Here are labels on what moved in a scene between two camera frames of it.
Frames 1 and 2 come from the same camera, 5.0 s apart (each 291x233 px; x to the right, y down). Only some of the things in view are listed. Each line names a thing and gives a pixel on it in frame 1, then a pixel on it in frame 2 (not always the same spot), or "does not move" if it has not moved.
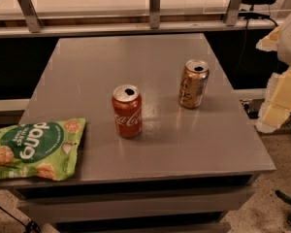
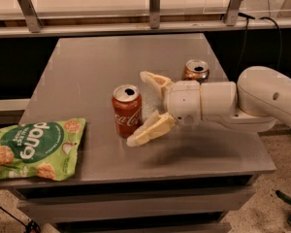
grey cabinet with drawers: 166,147 does not move
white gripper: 290,39 to 183,101
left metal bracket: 28,10 does not move
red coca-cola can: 126,104 does not move
